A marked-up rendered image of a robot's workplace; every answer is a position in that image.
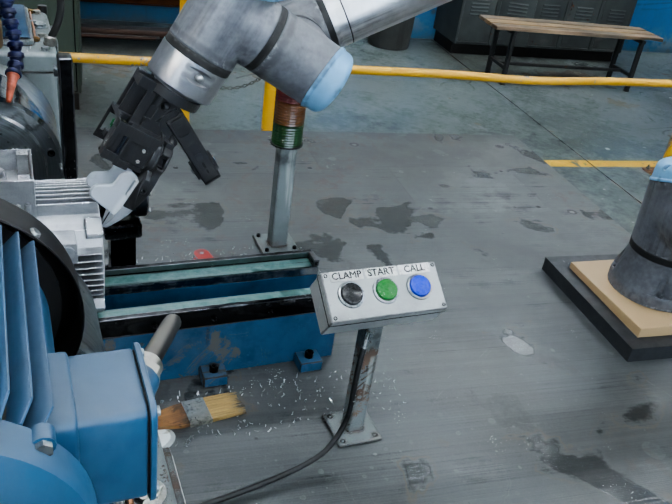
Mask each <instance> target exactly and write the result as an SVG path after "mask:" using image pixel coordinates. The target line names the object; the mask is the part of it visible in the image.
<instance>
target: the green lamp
mask: <svg viewBox="0 0 672 504"><path fill-rule="evenodd" d="M272 129H273V130H272V138H271V139H272V143H273V144H275V145H277V146H280V147H284V148H296V147H299V146H301V144H302V138H303V130H304V124H303V125H302V126H299V127H285V126H281V125H279V124H277V123H275V122H274V121H273V128H272Z"/></svg>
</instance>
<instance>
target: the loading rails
mask: <svg viewBox="0 0 672 504"><path fill-rule="evenodd" d="M318 266H319V259H318V257H317V256H316V254H315V253H314V252H313V251H312V249H306V250H295V251H284V252H272V253H261V254H250V255H239V256H228V257H217V258H206V259H194V260H183V261H172V262H161V263H150V264H139V265H128V266H116V267H105V293H104V297H105V307H106V308H105V311H103V312H97V316H98V321H99V325H100V330H101V335H102V339H103V344H104V349H105V351H113V350H120V349H128V348H130V349H132V344H133V343H134V342H138V343H139V344H140V346H141V348H143V349H144V348H145V347H146V346H147V344H148V343H149V341H150V340H151V338H152V336H153V335H154V333H155V332H156V330H157V328H158V327H159V325H160V324H161V322H162V321H163V319H164V318H165V317H166V316H167V315H169V314H176V315H178V316H179V317H180V319H181V326H180V328H179V330H178V332H177V334H176V336H175V338H174V339H173V341H172V343H171V345H170V347H169V348H168V350H167V352H166V354H165V356H164V358H163V359H162V363H163V370H162V373H161V375H160V381H162V380H169V379H175V378H182V377H189V376H195V375H199V377H200V380H201V383H202V385H203V387H204V388H208V387H214V386H220V385H226V384H228V374H227V371H229V370H236V369H242V368H249V367H256V366H262V365H269V364H276V363H283V362H289V361H294V363H295V365H296V366H297V368H298V370H299V372H300V373H303V372H310V371H316V370H321V369H322V364H323V360H322V359H321V357H323V356H329V355H331V354H332V348H333V342H334V335H335V333H332V334H324V335H321V333H320V330H319V325H318V321H317V317H316V312H315V308H314V303H313V299H312V295H311V290H310V286H311V284H312V283H313V282H314V281H315V280H316V278H317V273H318Z"/></svg>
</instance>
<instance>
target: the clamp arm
mask: <svg viewBox="0 0 672 504"><path fill-rule="evenodd" d="M56 57H57V64H53V74H54V77H58V92H59V109H60V126H61V143H62V160H63V163H59V172H60V175H63V178H64V179H77V178H78V161H77V140H76V119H75V98H74V77H73V59H72V56H71V53H66V52H58V53H57V54H56Z"/></svg>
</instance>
